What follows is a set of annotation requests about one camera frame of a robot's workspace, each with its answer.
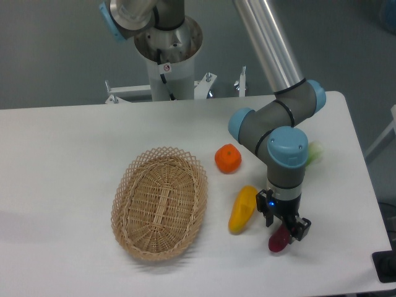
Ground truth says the green bok choy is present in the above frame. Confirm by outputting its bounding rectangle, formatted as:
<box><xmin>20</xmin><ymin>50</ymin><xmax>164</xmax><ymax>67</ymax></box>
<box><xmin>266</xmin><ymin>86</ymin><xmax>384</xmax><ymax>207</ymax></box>
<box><xmin>305</xmin><ymin>141</ymin><xmax>324</xmax><ymax>168</ymax></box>

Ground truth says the black box at table edge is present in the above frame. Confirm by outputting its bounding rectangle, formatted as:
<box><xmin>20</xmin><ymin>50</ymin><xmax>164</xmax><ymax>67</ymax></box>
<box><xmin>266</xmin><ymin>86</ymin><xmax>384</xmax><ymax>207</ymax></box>
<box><xmin>372</xmin><ymin>251</ymin><xmax>395</xmax><ymax>283</ymax></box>

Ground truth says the white furniture leg at right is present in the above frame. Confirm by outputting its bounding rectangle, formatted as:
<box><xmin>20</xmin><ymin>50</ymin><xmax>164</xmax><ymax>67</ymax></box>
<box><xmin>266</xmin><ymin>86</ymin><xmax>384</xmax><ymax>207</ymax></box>
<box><xmin>364</xmin><ymin>105</ymin><xmax>395</xmax><ymax>163</ymax></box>

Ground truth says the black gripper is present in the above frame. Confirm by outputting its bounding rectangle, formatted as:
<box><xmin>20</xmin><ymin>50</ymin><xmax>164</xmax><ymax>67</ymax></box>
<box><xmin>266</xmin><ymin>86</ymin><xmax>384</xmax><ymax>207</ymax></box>
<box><xmin>256</xmin><ymin>189</ymin><xmax>311</xmax><ymax>244</ymax></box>

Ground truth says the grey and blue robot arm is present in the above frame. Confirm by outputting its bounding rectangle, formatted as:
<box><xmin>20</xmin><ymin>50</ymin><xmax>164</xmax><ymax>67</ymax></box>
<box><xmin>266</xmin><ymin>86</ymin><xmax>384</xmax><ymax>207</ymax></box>
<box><xmin>99</xmin><ymin>1</ymin><xmax>326</xmax><ymax>243</ymax></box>

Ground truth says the purple-red sweet potato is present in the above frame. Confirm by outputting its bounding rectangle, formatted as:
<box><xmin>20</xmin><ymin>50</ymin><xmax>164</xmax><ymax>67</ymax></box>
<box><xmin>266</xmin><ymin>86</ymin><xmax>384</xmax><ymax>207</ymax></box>
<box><xmin>268</xmin><ymin>225</ymin><xmax>290</xmax><ymax>253</ymax></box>

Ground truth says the orange tangerine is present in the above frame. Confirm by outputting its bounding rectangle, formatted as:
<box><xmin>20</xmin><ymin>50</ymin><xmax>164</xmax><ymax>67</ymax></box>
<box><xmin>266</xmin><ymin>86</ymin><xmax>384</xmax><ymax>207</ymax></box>
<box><xmin>215</xmin><ymin>144</ymin><xmax>242</xmax><ymax>174</ymax></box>

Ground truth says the white metal base frame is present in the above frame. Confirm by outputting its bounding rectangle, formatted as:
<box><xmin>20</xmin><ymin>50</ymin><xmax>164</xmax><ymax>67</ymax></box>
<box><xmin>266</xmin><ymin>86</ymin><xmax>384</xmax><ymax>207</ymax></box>
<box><xmin>104</xmin><ymin>65</ymin><xmax>248</xmax><ymax>104</ymax></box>

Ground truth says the black cable on pedestal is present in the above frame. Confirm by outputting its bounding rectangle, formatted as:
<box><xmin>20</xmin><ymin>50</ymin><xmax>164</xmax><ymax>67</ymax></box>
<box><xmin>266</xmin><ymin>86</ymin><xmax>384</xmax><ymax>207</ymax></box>
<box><xmin>156</xmin><ymin>48</ymin><xmax>177</xmax><ymax>101</ymax></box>

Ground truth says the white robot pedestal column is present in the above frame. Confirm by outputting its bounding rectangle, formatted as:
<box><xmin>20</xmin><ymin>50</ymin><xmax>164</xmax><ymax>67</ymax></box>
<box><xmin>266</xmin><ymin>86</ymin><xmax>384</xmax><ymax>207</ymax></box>
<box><xmin>134</xmin><ymin>16</ymin><xmax>203</xmax><ymax>83</ymax></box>

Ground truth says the woven wicker basket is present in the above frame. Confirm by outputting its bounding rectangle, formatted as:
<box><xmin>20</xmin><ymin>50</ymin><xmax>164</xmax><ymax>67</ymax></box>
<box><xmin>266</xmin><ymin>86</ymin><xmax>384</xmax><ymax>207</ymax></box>
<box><xmin>111</xmin><ymin>147</ymin><xmax>208</xmax><ymax>261</ymax></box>

